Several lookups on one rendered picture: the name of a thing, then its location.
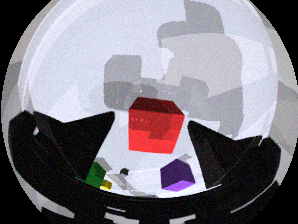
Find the small yellow block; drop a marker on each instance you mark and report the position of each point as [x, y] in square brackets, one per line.
[106, 184]

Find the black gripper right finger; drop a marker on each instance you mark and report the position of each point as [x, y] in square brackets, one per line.
[217, 153]

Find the red block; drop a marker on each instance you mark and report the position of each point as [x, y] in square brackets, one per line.
[154, 125]

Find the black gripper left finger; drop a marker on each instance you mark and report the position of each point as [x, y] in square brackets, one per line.
[78, 140]

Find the purple cube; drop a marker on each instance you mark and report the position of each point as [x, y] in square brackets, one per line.
[176, 176]

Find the green block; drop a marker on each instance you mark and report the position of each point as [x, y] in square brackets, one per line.
[97, 173]
[90, 181]

